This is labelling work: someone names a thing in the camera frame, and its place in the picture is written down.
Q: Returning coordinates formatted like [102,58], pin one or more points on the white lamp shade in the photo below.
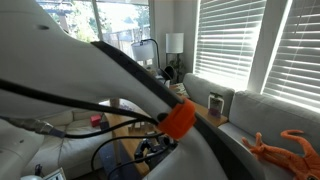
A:
[174,42]

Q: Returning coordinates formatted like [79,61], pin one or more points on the wooden side table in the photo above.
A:
[124,149]

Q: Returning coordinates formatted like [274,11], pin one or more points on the orange plush octopus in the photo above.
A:
[306,167]

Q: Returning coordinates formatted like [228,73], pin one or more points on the red box on sofa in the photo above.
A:
[95,120]

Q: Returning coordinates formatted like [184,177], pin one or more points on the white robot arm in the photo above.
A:
[44,71]

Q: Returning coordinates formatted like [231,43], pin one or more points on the dark blue box on sofa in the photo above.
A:
[104,123]

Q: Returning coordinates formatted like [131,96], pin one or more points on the grey fabric sofa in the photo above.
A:
[249,113]

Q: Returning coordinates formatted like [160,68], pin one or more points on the white leather sofa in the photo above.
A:
[72,155]

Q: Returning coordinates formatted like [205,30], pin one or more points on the black arc floor lamp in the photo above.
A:
[147,52]

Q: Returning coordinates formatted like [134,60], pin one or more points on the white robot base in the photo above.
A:
[17,148]

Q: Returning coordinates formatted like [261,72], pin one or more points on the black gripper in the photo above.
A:
[152,154]

